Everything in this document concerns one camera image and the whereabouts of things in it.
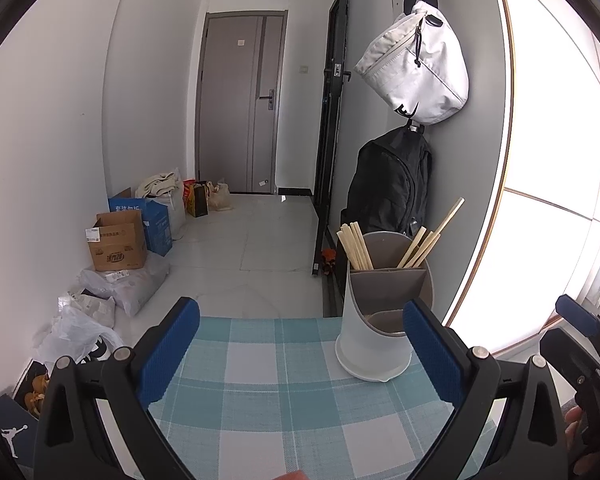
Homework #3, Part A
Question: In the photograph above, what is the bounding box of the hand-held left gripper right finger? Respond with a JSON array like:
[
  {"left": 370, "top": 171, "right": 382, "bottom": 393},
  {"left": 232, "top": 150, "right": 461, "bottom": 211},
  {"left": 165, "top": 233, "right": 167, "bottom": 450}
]
[{"left": 402, "top": 297, "right": 571, "bottom": 480}]

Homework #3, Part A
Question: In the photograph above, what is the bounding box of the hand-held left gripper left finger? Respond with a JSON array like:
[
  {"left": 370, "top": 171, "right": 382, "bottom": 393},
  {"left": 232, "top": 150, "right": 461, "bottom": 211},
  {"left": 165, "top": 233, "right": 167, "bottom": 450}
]
[{"left": 32, "top": 296, "right": 202, "bottom": 480}]

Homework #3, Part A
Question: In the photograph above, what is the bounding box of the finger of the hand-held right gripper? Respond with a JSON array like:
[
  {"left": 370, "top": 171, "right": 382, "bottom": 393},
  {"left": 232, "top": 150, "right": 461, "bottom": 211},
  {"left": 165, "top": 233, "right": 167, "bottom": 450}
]
[
  {"left": 539, "top": 327, "right": 597, "bottom": 386},
  {"left": 555, "top": 294, "right": 600, "bottom": 338}
]

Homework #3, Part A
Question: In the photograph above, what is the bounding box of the white grey utensil holder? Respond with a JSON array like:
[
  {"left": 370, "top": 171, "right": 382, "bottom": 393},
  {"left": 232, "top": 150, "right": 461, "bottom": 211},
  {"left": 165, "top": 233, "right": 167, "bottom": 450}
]
[{"left": 335, "top": 230, "right": 435, "bottom": 382}]

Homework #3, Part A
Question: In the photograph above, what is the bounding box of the bunch of wooden chopsticks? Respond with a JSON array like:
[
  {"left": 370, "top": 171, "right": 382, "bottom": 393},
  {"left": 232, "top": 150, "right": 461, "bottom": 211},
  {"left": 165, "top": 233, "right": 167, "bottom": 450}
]
[{"left": 336, "top": 197, "right": 466, "bottom": 272}]

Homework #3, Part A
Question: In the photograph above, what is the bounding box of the person's right hand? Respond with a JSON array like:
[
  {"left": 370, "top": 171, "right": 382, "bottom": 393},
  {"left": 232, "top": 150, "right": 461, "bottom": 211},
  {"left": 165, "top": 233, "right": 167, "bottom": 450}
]
[{"left": 564, "top": 405, "right": 588, "bottom": 478}]

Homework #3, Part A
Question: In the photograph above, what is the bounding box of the grey parcel bag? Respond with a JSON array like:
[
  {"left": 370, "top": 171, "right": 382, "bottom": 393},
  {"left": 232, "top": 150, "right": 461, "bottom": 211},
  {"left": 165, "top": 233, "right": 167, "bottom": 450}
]
[{"left": 107, "top": 252, "right": 171, "bottom": 317}]

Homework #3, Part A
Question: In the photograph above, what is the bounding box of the white parcel bag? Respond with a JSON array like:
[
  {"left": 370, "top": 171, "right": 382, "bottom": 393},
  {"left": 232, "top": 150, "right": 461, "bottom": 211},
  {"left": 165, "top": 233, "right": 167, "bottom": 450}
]
[
  {"left": 77, "top": 267, "right": 131, "bottom": 296},
  {"left": 57, "top": 292, "right": 117, "bottom": 328}
]

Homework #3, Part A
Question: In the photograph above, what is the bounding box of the clear white plastic bag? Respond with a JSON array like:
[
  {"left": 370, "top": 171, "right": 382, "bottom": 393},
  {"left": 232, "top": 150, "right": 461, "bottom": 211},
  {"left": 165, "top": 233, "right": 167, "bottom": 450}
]
[{"left": 32, "top": 305, "right": 131, "bottom": 368}]

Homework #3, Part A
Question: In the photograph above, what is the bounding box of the brown cardboard box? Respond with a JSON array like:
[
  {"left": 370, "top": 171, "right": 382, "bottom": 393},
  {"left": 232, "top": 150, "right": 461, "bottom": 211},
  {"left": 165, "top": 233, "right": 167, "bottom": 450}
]
[{"left": 85, "top": 210, "right": 148, "bottom": 272}]

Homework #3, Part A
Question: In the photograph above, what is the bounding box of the teal checked placemat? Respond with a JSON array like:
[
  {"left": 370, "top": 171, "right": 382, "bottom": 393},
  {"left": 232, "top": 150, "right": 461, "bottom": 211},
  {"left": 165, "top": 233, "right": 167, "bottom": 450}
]
[{"left": 145, "top": 316, "right": 496, "bottom": 480}]

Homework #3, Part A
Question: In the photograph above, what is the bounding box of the blue cardboard box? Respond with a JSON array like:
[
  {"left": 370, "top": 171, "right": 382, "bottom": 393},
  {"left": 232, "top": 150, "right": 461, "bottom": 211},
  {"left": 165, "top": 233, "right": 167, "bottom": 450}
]
[{"left": 108, "top": 195, "right": 174, "bottom": 257}]

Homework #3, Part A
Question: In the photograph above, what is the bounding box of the white bag with cloth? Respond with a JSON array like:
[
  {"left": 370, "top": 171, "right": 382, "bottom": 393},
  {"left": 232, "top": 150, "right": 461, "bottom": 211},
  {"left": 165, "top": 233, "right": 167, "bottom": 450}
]
[{"left": 155, "top": 180, "right": 187, "bottom": 238}]

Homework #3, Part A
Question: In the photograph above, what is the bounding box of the yellow black paper bag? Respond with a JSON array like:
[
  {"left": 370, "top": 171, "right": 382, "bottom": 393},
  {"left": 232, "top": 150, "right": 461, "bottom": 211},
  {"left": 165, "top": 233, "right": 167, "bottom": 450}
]
[{"left": 186, "top": 181, "right": 210, "bottom": 218}]

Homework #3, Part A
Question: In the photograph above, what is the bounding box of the beige plastic bag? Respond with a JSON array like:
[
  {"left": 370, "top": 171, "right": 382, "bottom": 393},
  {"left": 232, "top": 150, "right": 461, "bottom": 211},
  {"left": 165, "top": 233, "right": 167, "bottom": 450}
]
[{"left": 207, "top": 180, "right": 233, "bottom": 211}]

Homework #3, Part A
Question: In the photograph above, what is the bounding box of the dark blue shoe box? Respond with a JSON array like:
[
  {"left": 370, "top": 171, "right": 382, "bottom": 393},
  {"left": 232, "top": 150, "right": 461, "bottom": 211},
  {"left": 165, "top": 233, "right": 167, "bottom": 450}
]
[{"left": 0, "top": 394, "right": 43, "bottom": 466}]

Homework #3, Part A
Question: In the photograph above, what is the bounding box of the black backpack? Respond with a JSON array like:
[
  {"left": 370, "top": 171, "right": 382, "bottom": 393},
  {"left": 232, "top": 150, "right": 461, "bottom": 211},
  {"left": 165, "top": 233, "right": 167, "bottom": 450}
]
[{"left": 340, "top": 125, "right": 434, "bottom": 241}]

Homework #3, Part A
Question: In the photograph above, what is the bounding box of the frosted glass window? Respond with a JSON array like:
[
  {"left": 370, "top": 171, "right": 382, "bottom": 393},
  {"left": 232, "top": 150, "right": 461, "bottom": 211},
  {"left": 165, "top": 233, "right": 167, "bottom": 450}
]
[{"left": 442, "top": 0, "right": 600, "bottom": 356}]

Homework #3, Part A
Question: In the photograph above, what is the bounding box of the black framed glass door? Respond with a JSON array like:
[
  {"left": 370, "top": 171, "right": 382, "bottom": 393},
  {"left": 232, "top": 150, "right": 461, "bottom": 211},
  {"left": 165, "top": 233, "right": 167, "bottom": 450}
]
[{"left": 310, "top": 0, "right": 353, "bottom": 277}]

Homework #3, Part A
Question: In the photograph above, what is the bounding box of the grey entrance door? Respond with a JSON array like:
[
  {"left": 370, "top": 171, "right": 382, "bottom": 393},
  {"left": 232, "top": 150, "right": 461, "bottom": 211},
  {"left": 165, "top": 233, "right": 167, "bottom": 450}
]
[{"left": 195, "top": 10, "right": 288, "bottom": 195}]

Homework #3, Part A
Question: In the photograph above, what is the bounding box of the white hanging sling bag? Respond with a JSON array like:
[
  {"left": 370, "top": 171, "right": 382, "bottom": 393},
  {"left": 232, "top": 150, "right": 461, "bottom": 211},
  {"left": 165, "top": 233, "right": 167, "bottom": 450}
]
[{"left": 354, "top": 0, "right": 470, "bottom": 127}]

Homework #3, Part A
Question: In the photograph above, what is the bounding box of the black floor rail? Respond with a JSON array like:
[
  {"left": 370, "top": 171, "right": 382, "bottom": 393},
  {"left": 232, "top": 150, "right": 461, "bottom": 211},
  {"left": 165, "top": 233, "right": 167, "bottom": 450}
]
[{"left": 322, "top": 275, "right": 348, "bottom": 318}]

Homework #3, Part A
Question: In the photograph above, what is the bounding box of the black glass door handle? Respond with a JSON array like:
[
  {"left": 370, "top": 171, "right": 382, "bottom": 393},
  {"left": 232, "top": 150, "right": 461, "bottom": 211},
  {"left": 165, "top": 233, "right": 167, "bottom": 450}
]
[{"left": 325, "top": 62, "right": 353, "bottom": 83}]

